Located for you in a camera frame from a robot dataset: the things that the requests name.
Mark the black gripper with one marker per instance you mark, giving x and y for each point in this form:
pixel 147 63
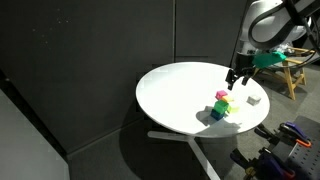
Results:
pixel 243 67

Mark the green block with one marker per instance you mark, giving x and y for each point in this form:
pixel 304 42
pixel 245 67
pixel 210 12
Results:
pixel 221 106

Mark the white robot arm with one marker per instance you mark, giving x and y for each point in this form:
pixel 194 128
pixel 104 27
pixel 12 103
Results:
pixel 267 25

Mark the orange block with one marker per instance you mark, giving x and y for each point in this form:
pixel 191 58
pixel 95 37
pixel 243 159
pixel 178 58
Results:
pixel 227 98

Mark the pink block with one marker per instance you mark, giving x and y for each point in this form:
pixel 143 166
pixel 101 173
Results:
pixel 220 94

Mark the grey block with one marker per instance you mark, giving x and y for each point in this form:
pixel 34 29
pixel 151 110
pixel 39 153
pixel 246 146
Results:
pixel 253 100

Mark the lime yellow block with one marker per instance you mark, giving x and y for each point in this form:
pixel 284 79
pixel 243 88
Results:
pixel 233 108

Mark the dark blue block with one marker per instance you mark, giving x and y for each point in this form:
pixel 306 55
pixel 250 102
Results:
pixel 216 115

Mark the round white table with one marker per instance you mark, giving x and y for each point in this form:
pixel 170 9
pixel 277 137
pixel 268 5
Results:
pixel 178 96

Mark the wooden stool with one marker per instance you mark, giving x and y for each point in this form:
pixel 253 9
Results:
pixel 290 71

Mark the purple clamp upper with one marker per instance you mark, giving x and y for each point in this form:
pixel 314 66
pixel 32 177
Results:
pixel 292 131

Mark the purple clamp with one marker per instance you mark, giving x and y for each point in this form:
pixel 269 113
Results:
pixel 292 131
pixel 267 166

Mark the purple clamp lower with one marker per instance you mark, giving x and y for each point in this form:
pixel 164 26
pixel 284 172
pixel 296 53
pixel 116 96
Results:
pixel 267 166

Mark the perforated metal board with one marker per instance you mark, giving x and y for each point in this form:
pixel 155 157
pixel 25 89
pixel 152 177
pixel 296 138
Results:
pixel 305 161

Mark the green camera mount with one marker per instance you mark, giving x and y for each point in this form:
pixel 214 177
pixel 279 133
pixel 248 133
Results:
pixel 268 59

